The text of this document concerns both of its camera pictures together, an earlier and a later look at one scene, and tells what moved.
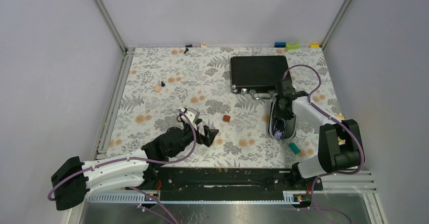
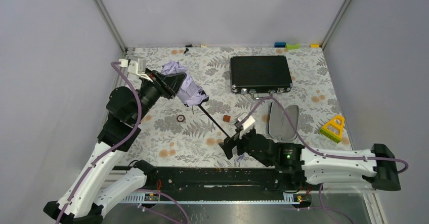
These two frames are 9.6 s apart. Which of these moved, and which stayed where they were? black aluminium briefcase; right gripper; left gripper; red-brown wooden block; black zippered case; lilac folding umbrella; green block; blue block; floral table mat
Moved: left gripper; right gripper; lilac folding umbrella
Stayed: black zippered case; red-brown wooden block; floral table mat; green block; black aluminium briefcase; blue block
